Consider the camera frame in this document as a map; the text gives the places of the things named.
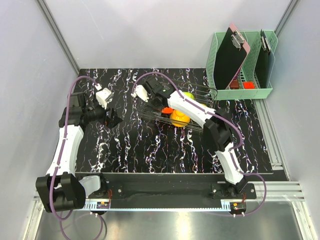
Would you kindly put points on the dark green clipboard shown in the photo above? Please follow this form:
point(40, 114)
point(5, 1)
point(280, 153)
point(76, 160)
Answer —
point(265, 62)

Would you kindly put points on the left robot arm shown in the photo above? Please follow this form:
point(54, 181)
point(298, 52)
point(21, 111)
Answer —
point(60, 190)

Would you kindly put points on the red block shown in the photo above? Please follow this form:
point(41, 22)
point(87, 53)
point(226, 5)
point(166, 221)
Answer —
point(248, 85)

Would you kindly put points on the wire dish rack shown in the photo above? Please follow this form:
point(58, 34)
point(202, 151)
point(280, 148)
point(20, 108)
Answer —
point(155, 112)

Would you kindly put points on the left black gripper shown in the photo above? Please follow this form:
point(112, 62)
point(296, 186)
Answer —
point(112, 121)

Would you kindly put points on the white slotted cable duct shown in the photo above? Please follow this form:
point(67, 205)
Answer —
point(96, 205)

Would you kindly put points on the orange bowl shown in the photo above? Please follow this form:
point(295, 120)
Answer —
point(179, 119)
point(167, 110)

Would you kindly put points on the black pink clipboard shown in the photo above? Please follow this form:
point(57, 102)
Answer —
point(230, 57)

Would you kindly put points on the green plastic file organizer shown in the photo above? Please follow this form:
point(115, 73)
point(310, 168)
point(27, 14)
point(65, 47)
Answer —
point(246, 74)

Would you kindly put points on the white green bowl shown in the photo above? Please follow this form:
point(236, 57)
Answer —
point(190, 95)

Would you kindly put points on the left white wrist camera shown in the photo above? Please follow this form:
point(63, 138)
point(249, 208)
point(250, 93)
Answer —
point(103, 96)

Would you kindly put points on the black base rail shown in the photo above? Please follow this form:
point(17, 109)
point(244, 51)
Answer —
point(171, 191)

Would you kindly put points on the brown block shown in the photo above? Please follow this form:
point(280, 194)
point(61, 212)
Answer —
point(234, 85)

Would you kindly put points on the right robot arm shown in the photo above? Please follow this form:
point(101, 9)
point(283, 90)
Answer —
point(216, 128)

